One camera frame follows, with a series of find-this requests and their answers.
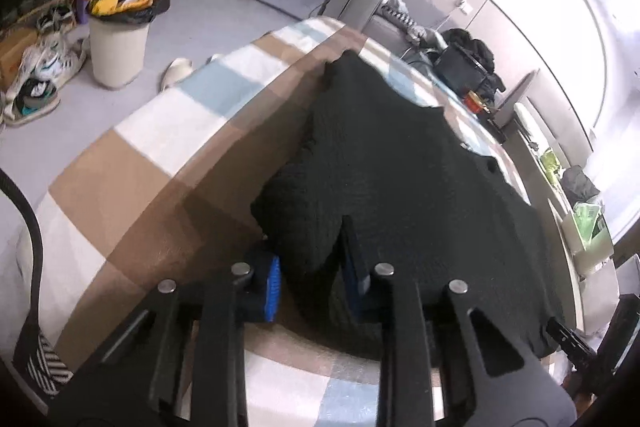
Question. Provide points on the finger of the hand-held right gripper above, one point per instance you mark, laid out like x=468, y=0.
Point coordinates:
x=570, y=339

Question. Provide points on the white trash bin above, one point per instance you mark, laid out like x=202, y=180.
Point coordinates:
x=117, y=52

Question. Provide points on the dark teal sneaker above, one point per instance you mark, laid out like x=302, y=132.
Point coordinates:
x=32, y=104

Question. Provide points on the checked blanket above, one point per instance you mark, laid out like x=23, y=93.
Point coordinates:
x=150, y=167

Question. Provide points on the cream slipper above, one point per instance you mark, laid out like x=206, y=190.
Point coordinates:
x=176, y=74
x=215, y=58

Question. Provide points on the grey sofa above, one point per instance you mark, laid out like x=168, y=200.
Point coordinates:
x=360, y=14

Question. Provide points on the dark grey bag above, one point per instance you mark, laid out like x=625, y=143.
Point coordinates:
x=580, y=184

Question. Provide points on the black white striped rug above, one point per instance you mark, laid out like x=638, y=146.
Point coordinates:
x=42, y=367

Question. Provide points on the grey flat panel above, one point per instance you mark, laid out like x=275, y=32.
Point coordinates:
x=517, y=99

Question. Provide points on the green packet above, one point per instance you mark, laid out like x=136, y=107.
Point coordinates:
x=590, y=219

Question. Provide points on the white sneaker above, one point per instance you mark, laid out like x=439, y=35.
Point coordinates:
x=55, y=62

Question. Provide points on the dark knitted sweater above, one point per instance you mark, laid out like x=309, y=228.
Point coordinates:
x=400, y=157

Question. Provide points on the black bag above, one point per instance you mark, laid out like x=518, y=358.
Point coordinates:
x=465, y=62

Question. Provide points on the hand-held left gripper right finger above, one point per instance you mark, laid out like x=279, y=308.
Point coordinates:
x=356, y=277

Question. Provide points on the small orange container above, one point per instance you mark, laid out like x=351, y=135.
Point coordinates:
x=477, y=102

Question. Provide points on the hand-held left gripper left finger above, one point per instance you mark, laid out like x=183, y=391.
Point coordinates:
x=267, y=287

